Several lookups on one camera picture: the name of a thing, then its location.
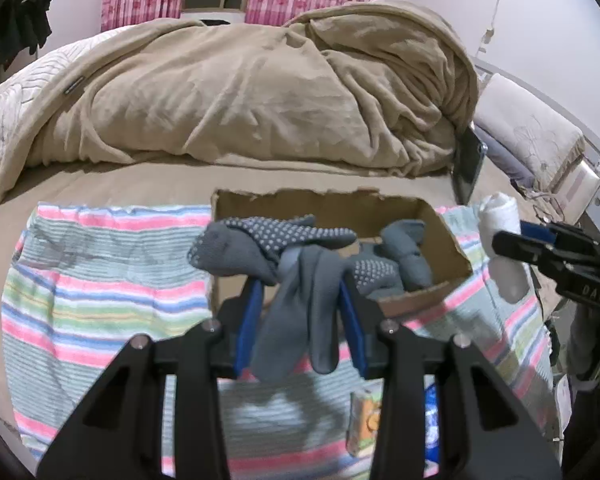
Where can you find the striped towel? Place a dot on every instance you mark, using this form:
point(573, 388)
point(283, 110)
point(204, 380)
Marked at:
point(105, 280)

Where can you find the grey socks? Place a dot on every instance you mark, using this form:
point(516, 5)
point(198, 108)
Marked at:
point(395, 265)

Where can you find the dark smartphone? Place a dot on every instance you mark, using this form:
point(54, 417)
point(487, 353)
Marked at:
point(469, 166)

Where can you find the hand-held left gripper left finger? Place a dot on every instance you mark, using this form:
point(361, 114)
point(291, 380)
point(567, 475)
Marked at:
point(245, 321)

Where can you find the white sock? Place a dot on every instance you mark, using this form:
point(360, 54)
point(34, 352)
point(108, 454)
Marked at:
point(502, 240)

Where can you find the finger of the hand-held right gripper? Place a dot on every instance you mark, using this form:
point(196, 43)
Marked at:
point(525, 251)
point(540, 234)

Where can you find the beige blanket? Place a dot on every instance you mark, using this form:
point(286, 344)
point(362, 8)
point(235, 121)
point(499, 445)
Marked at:
point(240, 95)

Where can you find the blue white packet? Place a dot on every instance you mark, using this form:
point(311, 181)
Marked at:
point(431, 412)

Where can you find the cardboard box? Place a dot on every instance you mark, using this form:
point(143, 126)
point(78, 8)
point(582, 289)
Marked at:
point(445, 255)

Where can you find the white quilted bedding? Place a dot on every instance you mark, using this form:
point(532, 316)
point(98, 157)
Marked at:
point(15, 100)

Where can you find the small orange green carton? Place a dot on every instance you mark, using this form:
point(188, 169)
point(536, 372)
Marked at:
point(365, 422)

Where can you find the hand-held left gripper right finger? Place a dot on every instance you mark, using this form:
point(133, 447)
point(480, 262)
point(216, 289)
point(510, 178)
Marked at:
point(353, 332)

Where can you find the grey dotted work glove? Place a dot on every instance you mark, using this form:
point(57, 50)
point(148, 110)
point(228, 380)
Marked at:
point(300, 320)

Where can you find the dark hanging clothes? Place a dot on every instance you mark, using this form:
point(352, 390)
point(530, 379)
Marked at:
point(15, 15)

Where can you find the grey dotted sock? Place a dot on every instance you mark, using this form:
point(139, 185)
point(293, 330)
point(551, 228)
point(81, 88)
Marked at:
point(252, 246)

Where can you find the white laptop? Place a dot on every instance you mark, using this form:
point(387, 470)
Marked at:
point(577, 182)

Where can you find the white embroidered pillow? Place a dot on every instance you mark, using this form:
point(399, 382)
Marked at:
point(527, 127)

